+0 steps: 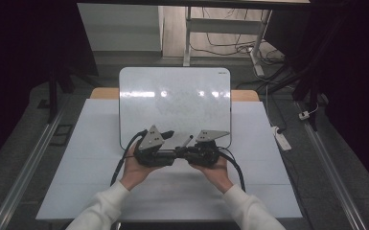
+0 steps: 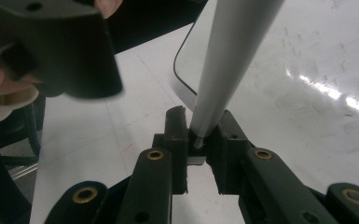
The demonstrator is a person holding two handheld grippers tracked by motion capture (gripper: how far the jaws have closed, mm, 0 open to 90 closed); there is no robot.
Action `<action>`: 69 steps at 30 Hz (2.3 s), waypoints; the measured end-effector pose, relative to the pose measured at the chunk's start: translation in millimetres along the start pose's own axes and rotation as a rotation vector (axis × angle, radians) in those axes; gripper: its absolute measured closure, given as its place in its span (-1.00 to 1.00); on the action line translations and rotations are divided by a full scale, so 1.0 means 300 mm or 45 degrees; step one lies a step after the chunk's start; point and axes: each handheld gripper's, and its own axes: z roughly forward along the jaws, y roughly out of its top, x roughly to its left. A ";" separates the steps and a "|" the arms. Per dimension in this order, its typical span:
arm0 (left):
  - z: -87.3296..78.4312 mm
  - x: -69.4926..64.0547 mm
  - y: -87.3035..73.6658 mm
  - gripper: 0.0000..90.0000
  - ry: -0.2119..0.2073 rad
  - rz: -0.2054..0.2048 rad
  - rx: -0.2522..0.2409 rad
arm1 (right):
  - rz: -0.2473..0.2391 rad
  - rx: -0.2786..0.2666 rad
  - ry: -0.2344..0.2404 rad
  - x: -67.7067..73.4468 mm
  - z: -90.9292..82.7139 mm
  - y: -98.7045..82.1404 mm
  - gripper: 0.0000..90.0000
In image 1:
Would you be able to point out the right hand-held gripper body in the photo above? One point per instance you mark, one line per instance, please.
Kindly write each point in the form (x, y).
(204, 151)

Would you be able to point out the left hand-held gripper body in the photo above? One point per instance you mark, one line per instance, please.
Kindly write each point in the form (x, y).
(151, 150)

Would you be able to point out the white whiteboard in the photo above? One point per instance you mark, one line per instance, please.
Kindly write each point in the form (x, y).
(172, 108)

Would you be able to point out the person's right hand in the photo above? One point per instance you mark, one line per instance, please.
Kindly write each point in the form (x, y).
(215, 174)

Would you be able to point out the person's left hand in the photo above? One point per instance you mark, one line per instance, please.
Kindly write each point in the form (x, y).
(137, 172)

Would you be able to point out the white table mat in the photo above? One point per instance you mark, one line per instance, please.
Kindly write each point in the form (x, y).
(86, 159)

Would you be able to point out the white power strip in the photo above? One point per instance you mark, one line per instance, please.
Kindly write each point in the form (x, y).
(281, 139)

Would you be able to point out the black metal stand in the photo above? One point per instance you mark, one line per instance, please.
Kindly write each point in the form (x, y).
(53, 96)
(310, 92)

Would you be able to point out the white cabinet panel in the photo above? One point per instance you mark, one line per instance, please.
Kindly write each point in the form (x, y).
(118, 28)

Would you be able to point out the white desk frame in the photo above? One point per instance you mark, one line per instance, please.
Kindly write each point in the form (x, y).
(223, 26)

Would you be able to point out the aluminium rail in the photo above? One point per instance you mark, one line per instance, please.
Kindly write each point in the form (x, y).
(28, 159)
(332, 166)

